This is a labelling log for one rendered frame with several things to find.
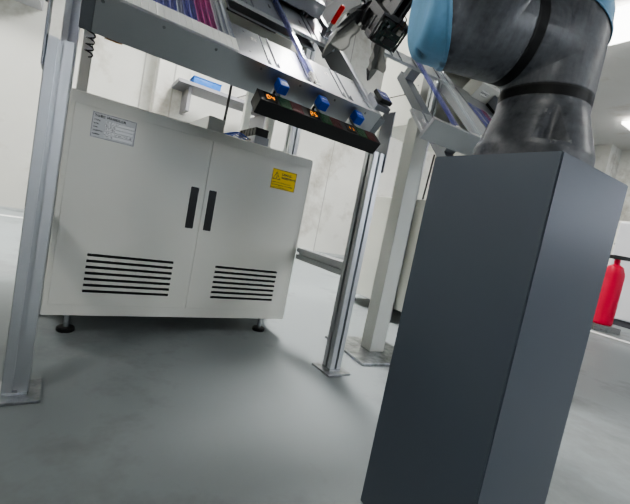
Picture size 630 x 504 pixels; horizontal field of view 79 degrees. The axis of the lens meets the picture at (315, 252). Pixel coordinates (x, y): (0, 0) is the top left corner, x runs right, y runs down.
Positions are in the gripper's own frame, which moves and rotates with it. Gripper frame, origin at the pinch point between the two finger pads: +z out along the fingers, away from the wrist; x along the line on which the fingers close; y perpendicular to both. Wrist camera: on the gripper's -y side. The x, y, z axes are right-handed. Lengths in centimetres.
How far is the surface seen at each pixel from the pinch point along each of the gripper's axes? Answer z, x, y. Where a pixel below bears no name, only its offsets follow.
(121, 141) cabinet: 45, -37, -12
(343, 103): 8.8, 6.6, -2.3
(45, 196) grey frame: 35, -50, 20
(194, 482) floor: 41, -27, 68
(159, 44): 12.2, -36.1, -2.3
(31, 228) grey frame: 39, -52, 24
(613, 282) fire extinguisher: 57, 312, -5
